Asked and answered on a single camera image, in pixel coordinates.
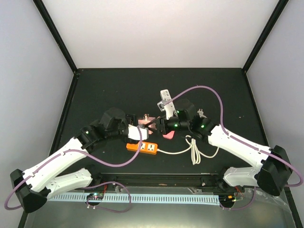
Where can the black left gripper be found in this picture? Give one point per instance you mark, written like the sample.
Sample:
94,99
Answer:
131,118

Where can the left circuit board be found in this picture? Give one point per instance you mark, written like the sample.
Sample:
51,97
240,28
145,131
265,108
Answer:
95,196

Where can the black mounting rail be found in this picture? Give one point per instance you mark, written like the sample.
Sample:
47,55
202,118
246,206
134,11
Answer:
207,182

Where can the black left frame post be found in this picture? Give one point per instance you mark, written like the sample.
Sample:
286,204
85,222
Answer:
55,33

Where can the orange power strip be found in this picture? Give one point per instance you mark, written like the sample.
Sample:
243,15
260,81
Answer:
147,148

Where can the black right frame post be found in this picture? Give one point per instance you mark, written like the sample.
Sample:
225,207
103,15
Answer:
275,15

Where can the beige cube plug adapter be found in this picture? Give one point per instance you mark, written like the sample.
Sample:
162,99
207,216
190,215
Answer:
155,123

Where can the pink plug adapter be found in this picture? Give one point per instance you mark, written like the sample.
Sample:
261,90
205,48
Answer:
169,135

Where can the right circuit board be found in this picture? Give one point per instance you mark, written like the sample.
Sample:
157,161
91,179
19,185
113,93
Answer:
227,198

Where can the light blue slotted cable duct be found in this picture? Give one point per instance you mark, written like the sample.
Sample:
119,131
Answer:
140,198

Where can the white power strip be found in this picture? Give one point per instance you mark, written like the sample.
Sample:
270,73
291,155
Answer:
165,95

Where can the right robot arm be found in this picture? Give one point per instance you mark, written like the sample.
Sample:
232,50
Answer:
268,167

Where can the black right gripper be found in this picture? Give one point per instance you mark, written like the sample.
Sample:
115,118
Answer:
162,120

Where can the circuit board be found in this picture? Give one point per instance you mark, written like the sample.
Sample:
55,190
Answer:
95,196
227,198

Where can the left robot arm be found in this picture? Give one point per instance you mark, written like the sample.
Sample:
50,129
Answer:
36,185

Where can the black frame post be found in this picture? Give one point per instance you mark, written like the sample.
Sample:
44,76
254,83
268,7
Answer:
55,33
275,15

